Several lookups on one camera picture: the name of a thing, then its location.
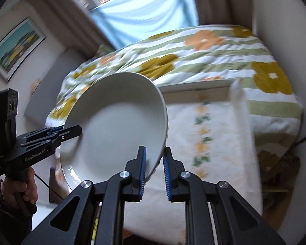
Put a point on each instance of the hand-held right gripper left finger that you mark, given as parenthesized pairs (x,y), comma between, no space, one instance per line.
(142,169)

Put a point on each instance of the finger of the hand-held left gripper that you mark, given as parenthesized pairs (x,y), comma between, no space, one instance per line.
(68,131)
(40,132)

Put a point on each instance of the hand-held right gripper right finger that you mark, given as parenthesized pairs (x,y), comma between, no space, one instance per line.
(166,178)

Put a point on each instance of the white deep plate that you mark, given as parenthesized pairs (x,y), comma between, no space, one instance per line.
(114,122)

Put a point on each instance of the person's left forearm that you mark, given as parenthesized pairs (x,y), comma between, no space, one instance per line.
(5,219)

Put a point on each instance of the person's left hand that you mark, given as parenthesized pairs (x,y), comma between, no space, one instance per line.
(30,187)

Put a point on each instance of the grey flat panel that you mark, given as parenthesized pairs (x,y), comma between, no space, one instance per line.
(53,81)

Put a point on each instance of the white embroidered tablecloth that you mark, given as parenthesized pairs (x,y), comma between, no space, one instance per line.
(219,145)

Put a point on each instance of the framed colourful picture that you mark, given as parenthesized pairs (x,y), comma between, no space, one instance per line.
(15,48)

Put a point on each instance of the long white rectangular plate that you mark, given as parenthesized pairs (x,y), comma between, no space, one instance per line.
(193,86)

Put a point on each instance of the green paper sheet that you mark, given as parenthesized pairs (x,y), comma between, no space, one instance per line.
(276,188)

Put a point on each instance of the brown crumpled paper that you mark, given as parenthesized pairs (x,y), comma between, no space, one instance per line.
(278,166)

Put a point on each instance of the beige curtain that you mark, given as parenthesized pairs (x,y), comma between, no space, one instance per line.
(219,2)
(71,7)

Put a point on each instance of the floral striped blanket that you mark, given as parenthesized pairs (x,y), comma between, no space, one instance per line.
(206,56)

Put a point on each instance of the light blue cloth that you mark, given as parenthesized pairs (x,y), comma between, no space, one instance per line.
(142,17)

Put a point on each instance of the small wall ornament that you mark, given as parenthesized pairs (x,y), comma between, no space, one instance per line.
(36,85)

